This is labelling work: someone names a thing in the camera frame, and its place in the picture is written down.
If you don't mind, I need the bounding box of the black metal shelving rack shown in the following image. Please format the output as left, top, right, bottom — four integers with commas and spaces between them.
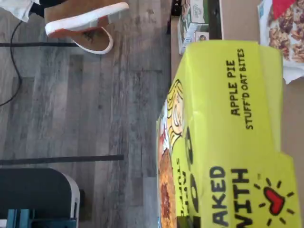
166, 0, 225, 41

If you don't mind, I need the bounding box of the black metal bar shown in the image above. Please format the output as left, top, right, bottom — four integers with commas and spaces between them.
0, 154, 124, 166
0, 42, 77, 48

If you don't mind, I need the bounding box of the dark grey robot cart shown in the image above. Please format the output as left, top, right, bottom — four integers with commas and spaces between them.
0, 167, 81, 228

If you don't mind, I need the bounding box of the teal metal frame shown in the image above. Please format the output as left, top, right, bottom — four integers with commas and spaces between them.
7, 208, 79, 228

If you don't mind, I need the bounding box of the green white carton box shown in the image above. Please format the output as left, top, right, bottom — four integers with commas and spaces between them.
177, 0, 210, 55

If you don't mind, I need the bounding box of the red granola bag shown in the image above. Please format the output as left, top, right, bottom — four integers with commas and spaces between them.
257, 0, 304, 84

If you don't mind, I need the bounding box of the brown sneaker white sole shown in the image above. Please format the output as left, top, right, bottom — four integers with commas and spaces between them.
44, 0, 130, 38
70, 26, 114, 55

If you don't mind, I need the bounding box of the white trouser leg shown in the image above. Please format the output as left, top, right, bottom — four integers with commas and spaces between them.
0, 0, 36, 23

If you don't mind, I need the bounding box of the black floor cable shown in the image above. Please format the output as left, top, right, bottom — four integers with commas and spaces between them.
0, 20, 22, 107

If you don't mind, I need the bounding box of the green Bobo's box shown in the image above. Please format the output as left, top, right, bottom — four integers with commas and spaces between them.
155, 39, 304, 228

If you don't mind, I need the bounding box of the black sock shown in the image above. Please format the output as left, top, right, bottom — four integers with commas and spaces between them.
28, 0, 70, 18

